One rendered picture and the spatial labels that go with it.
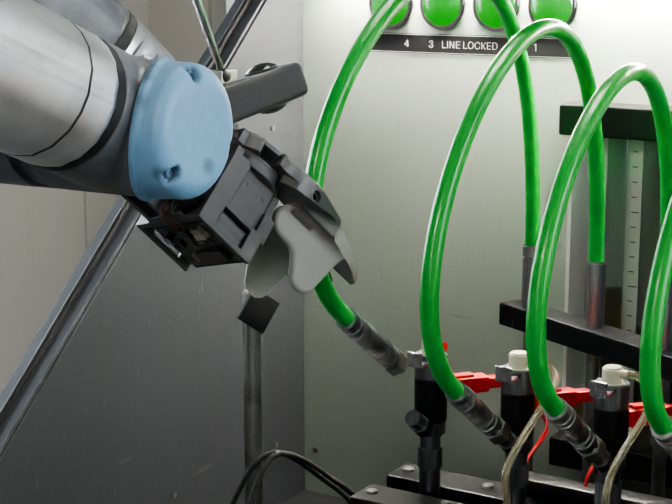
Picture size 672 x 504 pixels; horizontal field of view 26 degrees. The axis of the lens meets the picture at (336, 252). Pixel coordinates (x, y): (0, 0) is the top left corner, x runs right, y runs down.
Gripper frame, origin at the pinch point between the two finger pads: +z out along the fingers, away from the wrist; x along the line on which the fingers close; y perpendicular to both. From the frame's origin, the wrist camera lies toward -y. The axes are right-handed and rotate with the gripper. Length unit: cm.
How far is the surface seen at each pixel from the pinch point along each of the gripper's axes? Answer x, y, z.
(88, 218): -227, -103, 86
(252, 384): -17.7, 3.2, 10.6
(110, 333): -34.4, 0.9, 5.3
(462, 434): -26, -13, 43
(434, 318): 7.7, 2.2, 4.5
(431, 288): 8.0, 0.9, 2.7
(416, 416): -5.7, 1.2, 18.4
